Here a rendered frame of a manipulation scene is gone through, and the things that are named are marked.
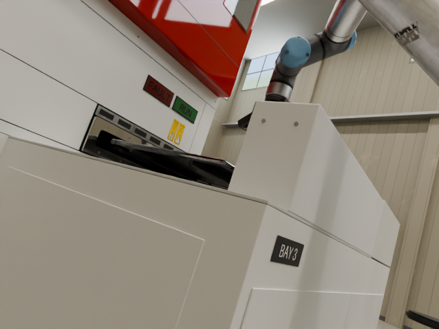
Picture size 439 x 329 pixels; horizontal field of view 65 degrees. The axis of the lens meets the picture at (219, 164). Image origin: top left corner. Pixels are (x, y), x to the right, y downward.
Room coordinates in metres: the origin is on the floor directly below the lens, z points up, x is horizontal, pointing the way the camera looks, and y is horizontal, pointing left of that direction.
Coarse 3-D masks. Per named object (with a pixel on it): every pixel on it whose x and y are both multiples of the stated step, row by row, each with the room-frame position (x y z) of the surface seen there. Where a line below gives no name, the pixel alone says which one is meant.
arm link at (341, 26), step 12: (348, 0) 0.70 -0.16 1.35; (336, 12) 0.76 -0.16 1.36; (348, 12) 0.73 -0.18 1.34; (360, 12) 0.72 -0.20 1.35; (336, 24) 0.78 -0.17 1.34; (348, 24) 0.76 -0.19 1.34; (324, 36) 0.86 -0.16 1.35; (336, 36) 0.82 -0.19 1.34; (348, 36) 0.82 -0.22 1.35; (324, 48) 0.86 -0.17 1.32; (336, 48) 0.87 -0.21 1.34; (348, 48) 0.89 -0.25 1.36
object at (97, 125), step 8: (96, 120) 0.85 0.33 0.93; (104, 120) 0.87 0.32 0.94; (88, 128) 0.86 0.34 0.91; (96, 128) 0.86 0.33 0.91; (104, 128) 0.88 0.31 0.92; (112, 128) 0.90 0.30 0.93; (88, 136) 0.85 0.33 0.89; (96, 136) 0.87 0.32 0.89; (120, 136) 0.92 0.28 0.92; (128, 136) 0.94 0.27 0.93; (136, 136) 0.96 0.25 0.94; (88, 144) 0.86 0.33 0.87; (144, 144) 0.99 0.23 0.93; (88, 152) 0.86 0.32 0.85; (96, 152) 0.88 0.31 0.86; (104, 152) 0.90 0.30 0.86; (112, 160) 0.93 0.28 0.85; (120, 160) 0.94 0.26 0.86; (128, 160) 0.96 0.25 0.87; (144, 168) 1.02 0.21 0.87
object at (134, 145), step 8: (120, 144) 0.85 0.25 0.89; (128, 144) 0.83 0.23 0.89; (136, 144) 0.81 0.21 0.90; (152, 152) 0.79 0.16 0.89; (160, 152) 0.76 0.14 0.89; (168, 152) 0.75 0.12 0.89; (176, 152) 0.73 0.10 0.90; (184, 152) 0.72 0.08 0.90; (192, 160) 0.71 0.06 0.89; (200, 160) 0.69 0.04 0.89; (208, 160) 0.68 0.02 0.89; (216, 160) 0.67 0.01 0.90; (224, 160) 0.66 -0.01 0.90
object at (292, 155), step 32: (256, 128) 0.45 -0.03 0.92; (288, 128) 0.42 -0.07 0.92; (320, 128) 0.42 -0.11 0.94; (256, 160) 0.44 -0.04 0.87; (288, 160) 0.41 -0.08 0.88; (320, 160) 0.44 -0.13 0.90; (352, 160) 0.55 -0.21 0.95; (256, 192) 0.43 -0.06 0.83; (288, 192) 0.41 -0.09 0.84; (320, 192) 0.47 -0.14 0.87; (352, 192) 0.59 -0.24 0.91; (320, 224) 0.49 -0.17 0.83; (352, 224) 0.64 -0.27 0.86
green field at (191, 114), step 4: (176, 100) 1.05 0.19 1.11; (180, 100) 1.07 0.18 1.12; (176, 104) 1.06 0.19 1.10; (180, 104) 1.07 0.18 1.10; (184, 104) 1.09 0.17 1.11; (176, 108) 1.06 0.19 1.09; (180, 108) 1.08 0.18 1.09; (184, 108) 1.09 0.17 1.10; (188, 108) 1.10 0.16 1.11; (192, 108) 1.12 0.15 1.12; (180, 112) 1.08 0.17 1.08; (184, 112) 1.09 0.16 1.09; (188, 112) 1.11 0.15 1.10; (192, 112) 1.12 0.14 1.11; (196, 112) 1.14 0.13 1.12; (188, 116) 1.11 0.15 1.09; (192, 116) 1.13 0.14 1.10; (192, 120) 1.13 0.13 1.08
